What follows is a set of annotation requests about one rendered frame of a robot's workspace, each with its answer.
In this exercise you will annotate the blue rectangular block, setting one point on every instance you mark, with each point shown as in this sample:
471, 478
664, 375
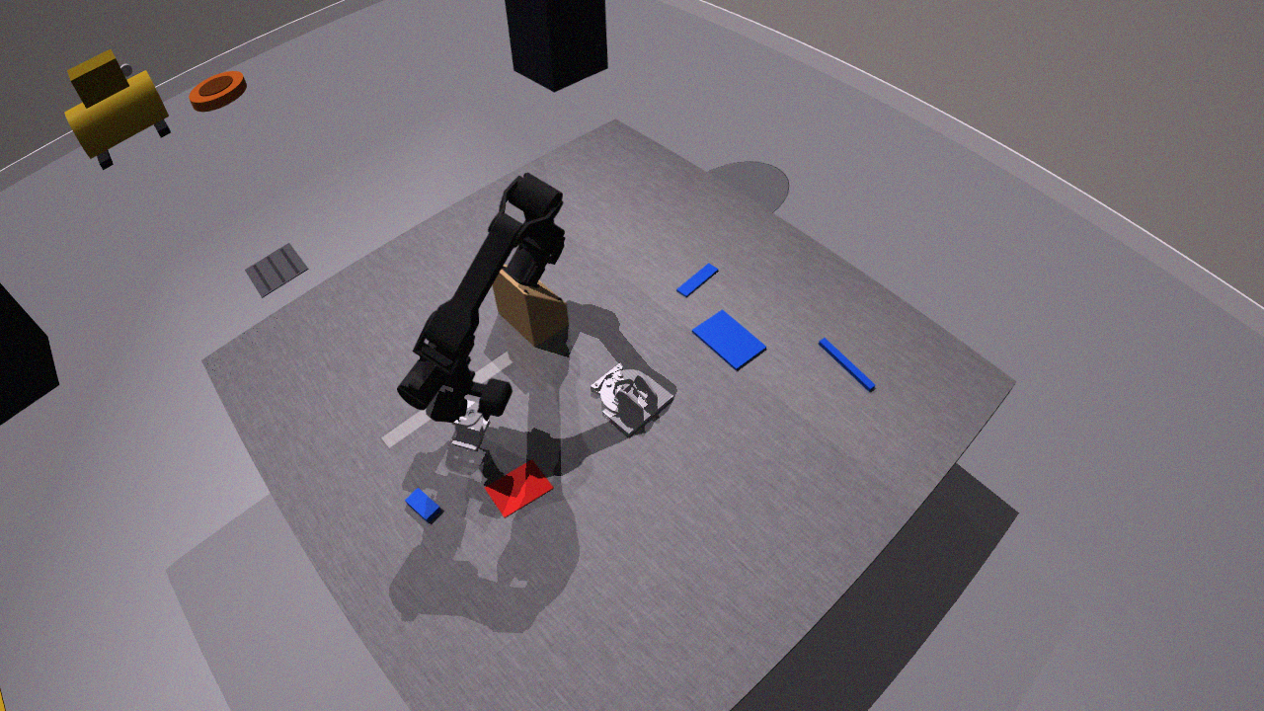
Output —
423, 505

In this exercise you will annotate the red flat rectangular plate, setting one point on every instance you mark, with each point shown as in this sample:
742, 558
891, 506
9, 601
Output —
519, 488

